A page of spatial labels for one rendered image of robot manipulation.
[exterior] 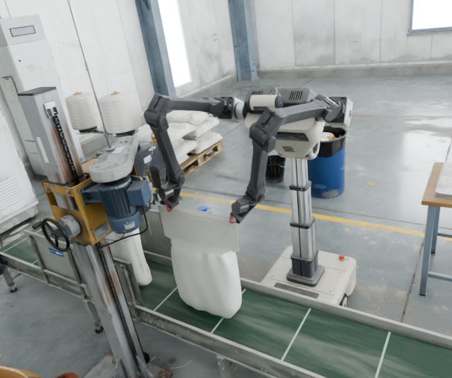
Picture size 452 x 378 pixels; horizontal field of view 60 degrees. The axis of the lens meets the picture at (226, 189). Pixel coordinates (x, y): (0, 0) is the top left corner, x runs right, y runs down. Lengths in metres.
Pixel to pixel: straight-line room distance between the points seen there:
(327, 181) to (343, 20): 6.18
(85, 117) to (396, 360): 1.85
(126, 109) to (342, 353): 1.53
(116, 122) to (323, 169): 2.65
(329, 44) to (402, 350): 8.44
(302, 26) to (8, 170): 7.44
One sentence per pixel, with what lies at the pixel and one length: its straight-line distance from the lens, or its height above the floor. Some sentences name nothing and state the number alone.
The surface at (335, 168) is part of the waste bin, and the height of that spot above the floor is 0.34.
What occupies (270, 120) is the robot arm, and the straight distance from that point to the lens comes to 1.46.
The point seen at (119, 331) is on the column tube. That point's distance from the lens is 2.38.
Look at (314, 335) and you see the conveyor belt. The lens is 2.20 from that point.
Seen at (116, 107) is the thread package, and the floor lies 1.64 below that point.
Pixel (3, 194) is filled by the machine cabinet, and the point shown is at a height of 0.45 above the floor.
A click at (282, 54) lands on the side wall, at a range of 10.42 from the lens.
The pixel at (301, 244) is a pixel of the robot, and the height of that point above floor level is 0.55.
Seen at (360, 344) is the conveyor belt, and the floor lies 0.38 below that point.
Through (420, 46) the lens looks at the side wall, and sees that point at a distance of 9.55.
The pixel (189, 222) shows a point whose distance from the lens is 2.10.
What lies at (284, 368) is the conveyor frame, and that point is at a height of 0.37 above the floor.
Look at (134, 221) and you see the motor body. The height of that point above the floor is 1.14.
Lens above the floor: 1.99
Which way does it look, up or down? 26 degrees down
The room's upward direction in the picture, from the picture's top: 9 degrees counter-clockwise
